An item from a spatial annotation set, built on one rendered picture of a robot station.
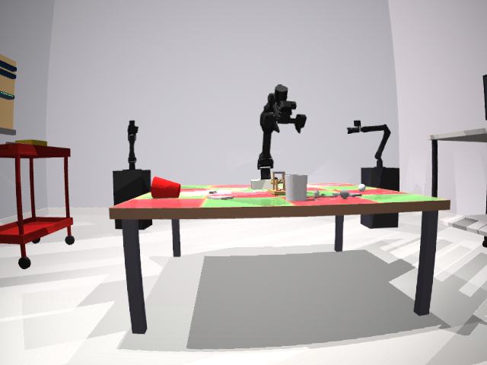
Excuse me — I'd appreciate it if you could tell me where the white square tile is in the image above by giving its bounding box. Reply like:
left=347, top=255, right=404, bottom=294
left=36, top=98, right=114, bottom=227
left=208, top=195, right=234, bottom=200

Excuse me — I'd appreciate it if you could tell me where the red plastic cup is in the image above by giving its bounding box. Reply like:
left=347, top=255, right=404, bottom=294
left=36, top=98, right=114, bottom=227
left=151, top=176, right=180, bottom=198

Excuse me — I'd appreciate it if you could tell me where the white cylindrical cup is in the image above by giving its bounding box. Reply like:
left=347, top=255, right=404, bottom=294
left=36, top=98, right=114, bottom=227
left=285, top=174, right=307, bottom=202

